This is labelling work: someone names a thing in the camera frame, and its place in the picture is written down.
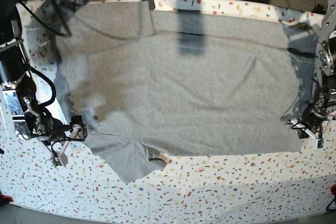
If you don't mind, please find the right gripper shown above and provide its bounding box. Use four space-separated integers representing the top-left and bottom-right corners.
31 115 88 157

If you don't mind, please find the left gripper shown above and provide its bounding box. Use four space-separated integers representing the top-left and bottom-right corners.
286 98 330 146

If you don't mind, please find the grey T-shirt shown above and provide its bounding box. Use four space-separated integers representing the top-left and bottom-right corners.
54 1 317 183

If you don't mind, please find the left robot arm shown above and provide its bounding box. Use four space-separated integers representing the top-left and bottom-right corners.
286 4 335 150

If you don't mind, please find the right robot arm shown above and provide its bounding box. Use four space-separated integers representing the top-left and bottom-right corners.
1 7 87 166

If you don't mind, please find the red corner clamp right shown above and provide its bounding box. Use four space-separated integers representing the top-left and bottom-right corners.
330 184 336 198

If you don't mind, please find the red corner clamp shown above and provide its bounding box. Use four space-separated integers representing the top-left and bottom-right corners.
0 195 13 207
330 184 336 198

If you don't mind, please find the red corner clamp left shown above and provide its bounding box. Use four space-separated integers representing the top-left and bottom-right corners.
0 195 13 207

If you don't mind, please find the black table clamp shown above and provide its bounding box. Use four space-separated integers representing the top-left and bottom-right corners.
142 0 155 10

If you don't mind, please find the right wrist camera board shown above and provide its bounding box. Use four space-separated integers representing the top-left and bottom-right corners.
51 153 68 167

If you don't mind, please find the black cable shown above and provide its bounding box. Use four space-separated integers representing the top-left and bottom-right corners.
36 0 73 38

